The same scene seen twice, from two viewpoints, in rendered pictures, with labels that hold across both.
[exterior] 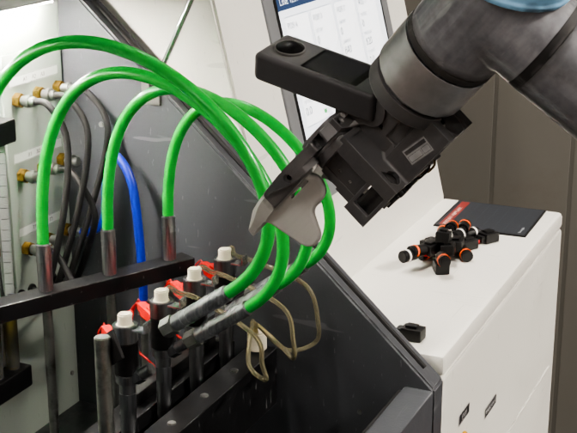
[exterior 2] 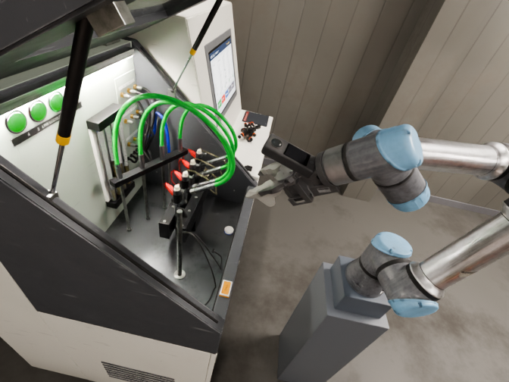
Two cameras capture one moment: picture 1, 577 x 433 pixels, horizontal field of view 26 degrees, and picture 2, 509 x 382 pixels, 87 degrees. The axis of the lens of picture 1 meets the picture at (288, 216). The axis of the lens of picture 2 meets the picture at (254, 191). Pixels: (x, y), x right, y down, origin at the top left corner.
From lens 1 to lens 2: 0.62 m
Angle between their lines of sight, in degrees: 31
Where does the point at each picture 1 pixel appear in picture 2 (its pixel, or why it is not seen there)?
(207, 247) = (189, 144)
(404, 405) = not seen: hidden behind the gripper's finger
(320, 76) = (291, 160)
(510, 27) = (393, 173)
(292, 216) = (266, 198)
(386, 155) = (309, 187)
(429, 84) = (345, 180)
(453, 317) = (257, 160)
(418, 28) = (350, 162)
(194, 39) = (186, 74)
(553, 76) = (398, 189)
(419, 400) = not seen: hidden behind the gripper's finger
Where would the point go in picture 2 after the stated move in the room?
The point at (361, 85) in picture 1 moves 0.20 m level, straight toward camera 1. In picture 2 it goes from (307, 165) to (355, 247)
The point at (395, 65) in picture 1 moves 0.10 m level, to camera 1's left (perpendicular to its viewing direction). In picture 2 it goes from (332, 170) to (283, 172)
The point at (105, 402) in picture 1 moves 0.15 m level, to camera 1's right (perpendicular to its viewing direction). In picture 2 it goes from (179, 228) to (229, 224)
